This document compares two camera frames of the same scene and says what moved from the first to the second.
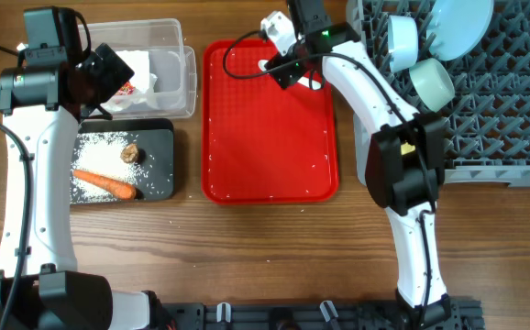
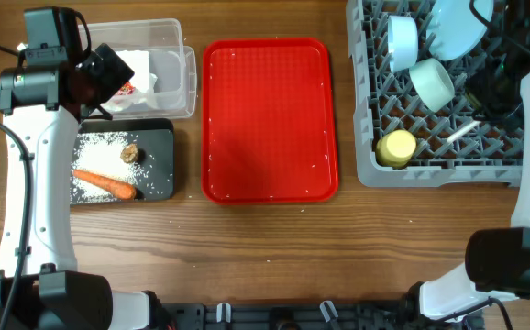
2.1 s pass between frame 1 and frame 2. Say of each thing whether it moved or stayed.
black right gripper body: moved
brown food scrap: stayed
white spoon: moved
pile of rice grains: stayed
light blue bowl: stayed
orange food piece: stayed
